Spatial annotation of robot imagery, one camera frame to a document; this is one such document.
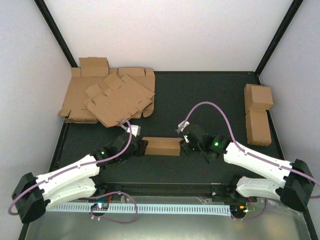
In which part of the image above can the cardboard box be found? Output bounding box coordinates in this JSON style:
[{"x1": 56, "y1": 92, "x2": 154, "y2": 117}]
[
  {"x1": 142, "y1": 137, "x2": 183, "y2": 157},
  {"x1": 244, "y1": 84, "x2": 274, "y2": 113},
  {"x1": 245, "y1": 110, "x2": 272, "y2": 147}
]

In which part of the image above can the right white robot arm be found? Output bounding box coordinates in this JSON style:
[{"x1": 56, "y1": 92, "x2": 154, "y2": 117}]
[{"x1": 177, "y1": 121, "x2": 315, "y2": 212}]

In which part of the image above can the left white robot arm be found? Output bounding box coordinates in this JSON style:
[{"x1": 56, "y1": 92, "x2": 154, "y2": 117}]
[{"x1": 11, "y1": 132, "x2": 148, "y2": 224}]

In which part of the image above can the stack of flat cardboard blanks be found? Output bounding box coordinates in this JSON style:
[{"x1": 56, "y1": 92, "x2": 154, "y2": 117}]
[{"x1": 58, "y1": 57, "x2": 156, "y2": 124}]

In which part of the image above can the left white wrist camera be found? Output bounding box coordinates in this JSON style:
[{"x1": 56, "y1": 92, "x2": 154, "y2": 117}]
[{"x1": 126, "y1": 125, "x2": 141, "y2": 137}]

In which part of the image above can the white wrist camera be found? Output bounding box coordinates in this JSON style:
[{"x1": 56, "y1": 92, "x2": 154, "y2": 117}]
[
  {"x1": 176, "y1": 120, "x2": 190, "y2": 134},
  {"x1": 126, "y1": 125, "x2": 141, "y2": 137}
]

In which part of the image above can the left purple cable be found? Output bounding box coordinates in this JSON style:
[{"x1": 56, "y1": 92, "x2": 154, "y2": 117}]
[{"x1": 8, "y1": 118, "x2": 139, "y2": 225}]

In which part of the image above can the purple cable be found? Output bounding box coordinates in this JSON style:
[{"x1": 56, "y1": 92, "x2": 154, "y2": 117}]
[
  {"x1": 8, "y1": 118, "x2": 139, "y2": 225},
  {"x1": 184, "y1": 101, "x2": 320, "y2": 222}
]

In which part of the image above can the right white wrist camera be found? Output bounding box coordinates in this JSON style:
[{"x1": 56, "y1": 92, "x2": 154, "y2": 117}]
[{"x1": 176, "y1": 120, "x2": 190, "y2": 134}]

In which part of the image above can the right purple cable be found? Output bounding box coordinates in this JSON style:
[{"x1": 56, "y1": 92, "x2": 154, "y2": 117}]
[{"x1": 184, "y1": 101, "x2": 320, "y2": 222}]

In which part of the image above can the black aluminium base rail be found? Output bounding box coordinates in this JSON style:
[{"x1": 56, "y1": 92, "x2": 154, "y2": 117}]
[{"x1": 87, "y1": 181, "x2": 301, "y2": 201}]

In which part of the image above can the light blue slotted cable duct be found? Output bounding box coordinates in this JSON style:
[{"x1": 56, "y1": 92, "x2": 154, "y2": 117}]
[{"x1": 49, "y1": 202, "x2": 231, "y2": 217}]

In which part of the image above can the left black frame post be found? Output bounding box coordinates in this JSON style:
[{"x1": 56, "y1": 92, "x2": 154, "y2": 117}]
[{"x1": 34, "y1": 0, "x2": 78, "y2": 68}]

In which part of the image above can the black frame post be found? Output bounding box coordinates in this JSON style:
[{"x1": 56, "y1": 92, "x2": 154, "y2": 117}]
[
  {"x1": 254, "y1": 0, "x2": 304, "y2": 77},
  {"x1": 34, "y1": 0, "x2": 78, "y2": 68}
]

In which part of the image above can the right black frame post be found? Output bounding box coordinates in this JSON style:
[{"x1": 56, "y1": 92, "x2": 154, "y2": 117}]
[{"x1": 254, "y1": 0, "x2": 304, "y2": 77}]

